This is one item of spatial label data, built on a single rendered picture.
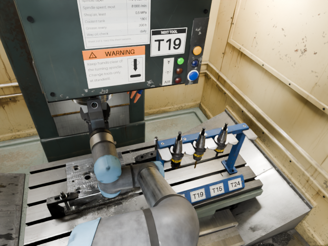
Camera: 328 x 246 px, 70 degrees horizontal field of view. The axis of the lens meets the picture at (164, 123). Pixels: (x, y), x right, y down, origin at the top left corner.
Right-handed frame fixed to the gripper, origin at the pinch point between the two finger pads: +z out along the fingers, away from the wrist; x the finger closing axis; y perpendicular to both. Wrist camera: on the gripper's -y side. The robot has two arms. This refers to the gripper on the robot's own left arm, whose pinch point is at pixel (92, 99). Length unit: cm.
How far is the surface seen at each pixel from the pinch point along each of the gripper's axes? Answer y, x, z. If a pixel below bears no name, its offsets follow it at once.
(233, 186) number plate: 50, 62, -26
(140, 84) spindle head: -18.0, 13.1, -21.2
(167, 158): 21.8, 25.5, -19.2
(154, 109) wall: 78, 54, 80
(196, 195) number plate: 50, 41, -25
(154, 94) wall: 62, 53, 80
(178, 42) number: -29.5, 23.7, -21.1
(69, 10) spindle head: -38.4, -2.3, -20.7
